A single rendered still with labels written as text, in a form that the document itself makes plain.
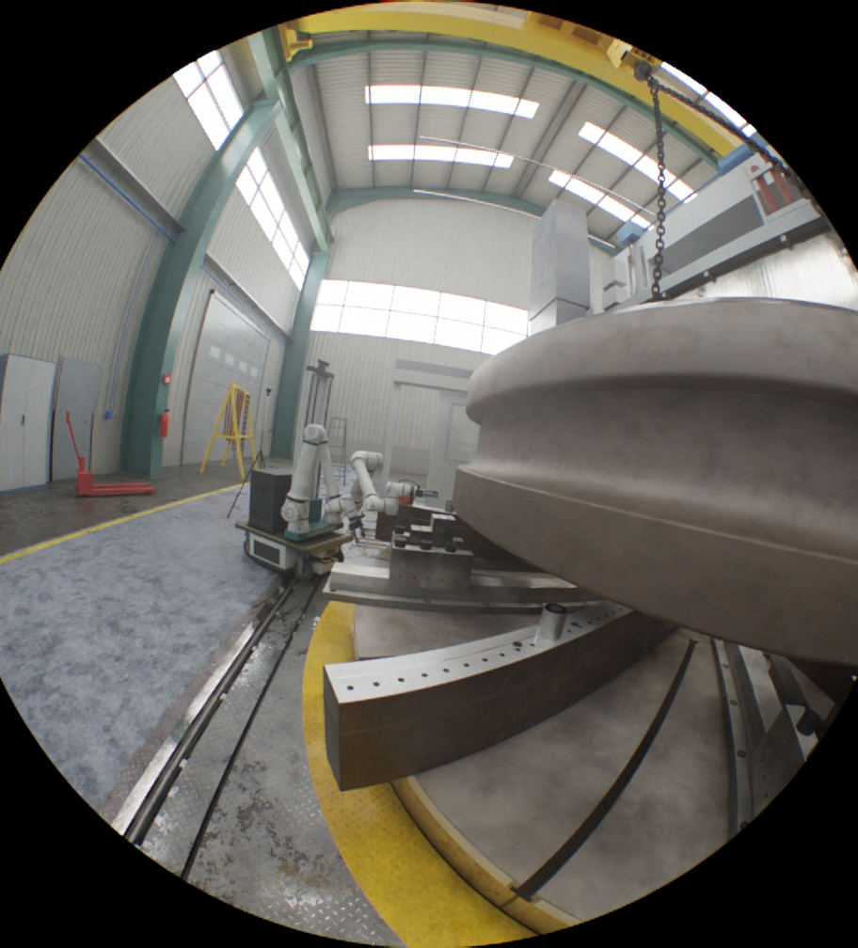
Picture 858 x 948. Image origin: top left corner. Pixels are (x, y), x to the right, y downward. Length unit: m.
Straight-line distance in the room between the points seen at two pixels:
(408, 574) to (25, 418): 5.85
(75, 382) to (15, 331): 1.72
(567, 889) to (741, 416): 1.29
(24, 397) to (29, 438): 0.62
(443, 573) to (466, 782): 1.14
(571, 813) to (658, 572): 0.73
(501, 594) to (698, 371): 1.60
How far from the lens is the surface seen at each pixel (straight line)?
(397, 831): 1.32
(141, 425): 8.08
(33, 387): 6.27
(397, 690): 0.78
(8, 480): 6.17
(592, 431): 1.26
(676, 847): 1.19
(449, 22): 10.78
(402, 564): 1.79
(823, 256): 4.48
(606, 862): 1.08
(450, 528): 1.88
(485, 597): 2.03
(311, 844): 1.29
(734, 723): 1.65
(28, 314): 6.85
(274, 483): 2.90
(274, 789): 1.40
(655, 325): 1.09
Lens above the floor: 1.20
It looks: 4 degrees down
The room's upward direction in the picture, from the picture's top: 8 degrees clockwise
